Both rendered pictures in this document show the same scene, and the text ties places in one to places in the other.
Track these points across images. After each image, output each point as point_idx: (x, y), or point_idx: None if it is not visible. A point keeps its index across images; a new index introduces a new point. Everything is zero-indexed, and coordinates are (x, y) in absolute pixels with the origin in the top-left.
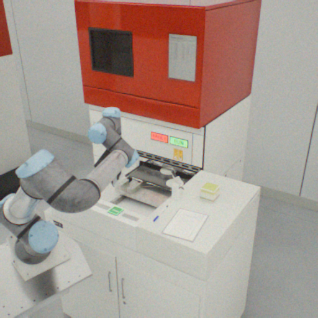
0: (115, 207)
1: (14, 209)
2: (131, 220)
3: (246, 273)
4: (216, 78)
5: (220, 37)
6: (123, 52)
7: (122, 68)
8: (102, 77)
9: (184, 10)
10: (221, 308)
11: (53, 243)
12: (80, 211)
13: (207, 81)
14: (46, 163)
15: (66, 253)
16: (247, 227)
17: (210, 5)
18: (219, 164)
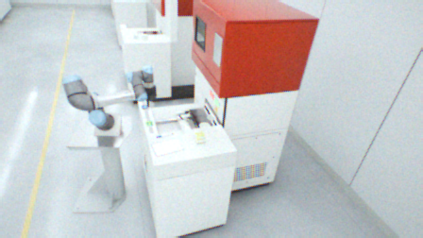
0: (151, 122)
1: None
2: (149, 131)
3: (222, 200)
4: (243, 70)
5: (248, 43)
6: (203, 35)
7: (202, 44)
8: (196, 47)
9: (220, 19)
10: (183, 206)
11: (98, 123)
12: (80, 110)
13: (229, 70)
14: (69, 81)
15: (119, 132)
16: (217, 170)
17: (233, 21)
18: (246, 127)
